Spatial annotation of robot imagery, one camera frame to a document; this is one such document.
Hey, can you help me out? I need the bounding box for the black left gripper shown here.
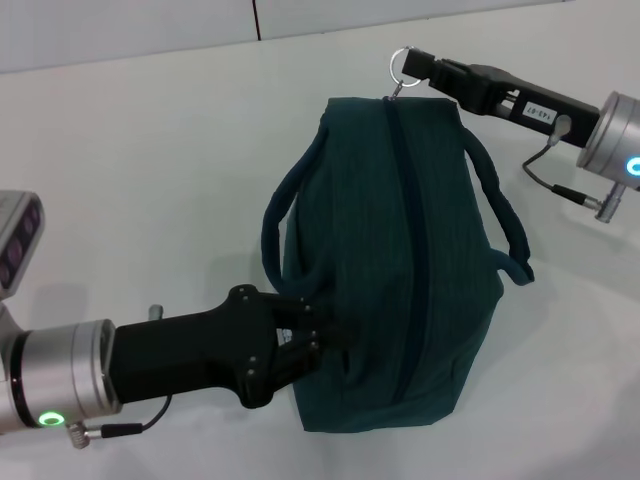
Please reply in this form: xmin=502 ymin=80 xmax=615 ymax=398
xmin=110 ymin=283 xmax=362 ymax=410

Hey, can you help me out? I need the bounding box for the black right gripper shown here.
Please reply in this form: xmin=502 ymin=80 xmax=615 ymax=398
xmin=401 ymin=46 xmax=601 ymax=150

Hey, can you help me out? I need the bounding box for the teal insulated lunch bag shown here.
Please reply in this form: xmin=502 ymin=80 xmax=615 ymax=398
xmin=261 ymin=95 xmax=536 ymax=435

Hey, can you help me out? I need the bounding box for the silver zipper pull ring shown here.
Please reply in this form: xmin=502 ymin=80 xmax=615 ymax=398
xmin=387 ymin=44 xmax=417 ymax=102

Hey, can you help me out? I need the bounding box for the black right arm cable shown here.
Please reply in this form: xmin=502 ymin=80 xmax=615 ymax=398
xmin=521 ymin=114 xmax=630 ymax=227

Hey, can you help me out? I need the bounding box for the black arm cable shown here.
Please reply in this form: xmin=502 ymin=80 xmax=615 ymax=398
xmin=521 ymin=114 xmax=630 ymax=227
xmin=66 ymin=393 xmax=175 ymax=451

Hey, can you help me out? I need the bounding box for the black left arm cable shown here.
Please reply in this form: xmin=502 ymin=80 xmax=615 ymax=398
xmin=66 ymin=393 xmax=175 ymax=451

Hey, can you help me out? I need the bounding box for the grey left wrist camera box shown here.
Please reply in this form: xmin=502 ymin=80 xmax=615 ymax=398
xmin=0 ymin=188 xmax=47 ymax=297

